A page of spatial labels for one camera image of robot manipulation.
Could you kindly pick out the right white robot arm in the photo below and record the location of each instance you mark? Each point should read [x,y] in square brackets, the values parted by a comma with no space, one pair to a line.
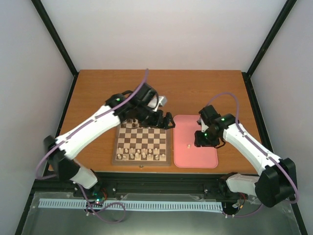
[276,179]

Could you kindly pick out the black frame post left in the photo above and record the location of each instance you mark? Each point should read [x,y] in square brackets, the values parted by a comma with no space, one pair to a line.
[55,36]

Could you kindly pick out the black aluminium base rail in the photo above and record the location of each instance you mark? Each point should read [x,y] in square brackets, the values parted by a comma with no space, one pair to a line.
[210,186]

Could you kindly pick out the pink plastic tray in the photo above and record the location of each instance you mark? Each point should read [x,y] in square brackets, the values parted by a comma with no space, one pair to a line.
[184,134]

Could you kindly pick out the black frame post right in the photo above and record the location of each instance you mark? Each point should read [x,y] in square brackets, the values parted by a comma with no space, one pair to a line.
[278,23]

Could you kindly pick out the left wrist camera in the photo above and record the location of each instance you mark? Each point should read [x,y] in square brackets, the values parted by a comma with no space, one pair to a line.
[149,97]

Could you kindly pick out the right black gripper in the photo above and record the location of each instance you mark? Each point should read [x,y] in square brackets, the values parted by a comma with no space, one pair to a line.
[199,142]

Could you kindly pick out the dark chess pieces row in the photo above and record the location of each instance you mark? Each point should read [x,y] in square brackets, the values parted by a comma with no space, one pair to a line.
[131,124]

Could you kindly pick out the light blue cable duct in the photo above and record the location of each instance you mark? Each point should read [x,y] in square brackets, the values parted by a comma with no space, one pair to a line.
[151,206]

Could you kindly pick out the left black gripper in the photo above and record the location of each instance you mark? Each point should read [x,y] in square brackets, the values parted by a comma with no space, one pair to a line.
[157,122]

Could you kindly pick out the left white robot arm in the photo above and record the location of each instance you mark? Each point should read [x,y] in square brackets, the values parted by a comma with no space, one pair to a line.
[63,149]

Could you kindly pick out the wooden chess board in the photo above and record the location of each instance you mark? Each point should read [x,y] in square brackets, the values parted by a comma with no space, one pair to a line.
[146,137]

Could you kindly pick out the black frame post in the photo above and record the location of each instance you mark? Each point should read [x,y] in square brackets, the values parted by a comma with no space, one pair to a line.
[278,23]
[55,36]

